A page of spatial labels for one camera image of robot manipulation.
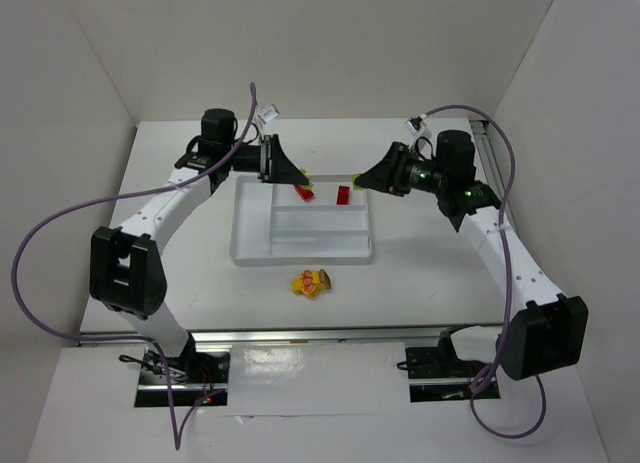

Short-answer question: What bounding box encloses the lime green lego brick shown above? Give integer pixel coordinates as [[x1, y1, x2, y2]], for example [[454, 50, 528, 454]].
[[351, 173, 361, 190], [300, 168, 313, 190]]

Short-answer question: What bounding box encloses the red lego brick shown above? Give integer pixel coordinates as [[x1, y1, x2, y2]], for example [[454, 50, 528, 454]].
[[336, 185, 351, 206], [294, 185, 315, 203]]

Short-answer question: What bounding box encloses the yellow lego brick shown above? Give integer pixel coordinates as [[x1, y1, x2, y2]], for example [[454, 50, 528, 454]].
[[291, 270, 325, 298]]

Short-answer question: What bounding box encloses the brown lego brick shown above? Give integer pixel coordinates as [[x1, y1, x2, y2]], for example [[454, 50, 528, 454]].
[[318, 269, 332, 290]]

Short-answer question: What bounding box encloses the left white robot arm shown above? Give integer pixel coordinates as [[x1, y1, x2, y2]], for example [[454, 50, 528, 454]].
[[89, 108, 309, 377]]

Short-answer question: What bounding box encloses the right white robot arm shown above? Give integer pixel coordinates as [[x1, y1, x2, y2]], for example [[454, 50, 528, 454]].
[[355, 130, 589, 380]]

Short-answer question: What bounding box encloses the white compartment tray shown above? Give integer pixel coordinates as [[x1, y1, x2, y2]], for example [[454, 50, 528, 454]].
[[229, 175, 373, 267]]

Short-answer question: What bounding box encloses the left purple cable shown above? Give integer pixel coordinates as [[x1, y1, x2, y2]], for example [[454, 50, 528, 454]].
[[10, 81, 261, 452]]

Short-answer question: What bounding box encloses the purple cable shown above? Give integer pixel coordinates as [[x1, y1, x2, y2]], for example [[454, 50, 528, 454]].
[[419, 103, 549, 440], [10, 81, 261, 452]]

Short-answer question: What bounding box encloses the aluminium side rail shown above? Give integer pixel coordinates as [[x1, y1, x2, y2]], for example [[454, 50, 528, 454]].
[[470, 119, 505, 198]]

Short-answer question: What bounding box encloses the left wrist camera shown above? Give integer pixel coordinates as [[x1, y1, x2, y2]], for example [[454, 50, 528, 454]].
[[255, 104, 280, 126]]

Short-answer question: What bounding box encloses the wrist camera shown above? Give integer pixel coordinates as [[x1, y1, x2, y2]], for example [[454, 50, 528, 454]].
[[405, 115, 431, 139], [255, 104, 280, 126]]

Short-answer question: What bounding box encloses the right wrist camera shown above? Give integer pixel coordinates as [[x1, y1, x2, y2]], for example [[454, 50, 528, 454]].
[[405, 115, 431, 139]]

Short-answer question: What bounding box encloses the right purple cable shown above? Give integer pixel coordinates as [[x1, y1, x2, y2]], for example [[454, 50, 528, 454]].
[[419, 103, 549, 440]]

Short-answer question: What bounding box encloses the aluminium front rail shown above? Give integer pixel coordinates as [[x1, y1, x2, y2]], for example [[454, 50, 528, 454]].
[[78, 324, 471, 346]]

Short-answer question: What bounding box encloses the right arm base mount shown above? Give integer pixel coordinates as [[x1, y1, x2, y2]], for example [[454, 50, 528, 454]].
[[396, 325, 486, 403]]

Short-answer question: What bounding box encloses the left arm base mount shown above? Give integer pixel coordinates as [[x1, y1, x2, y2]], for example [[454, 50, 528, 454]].
[[118, 348, 231, 408]]

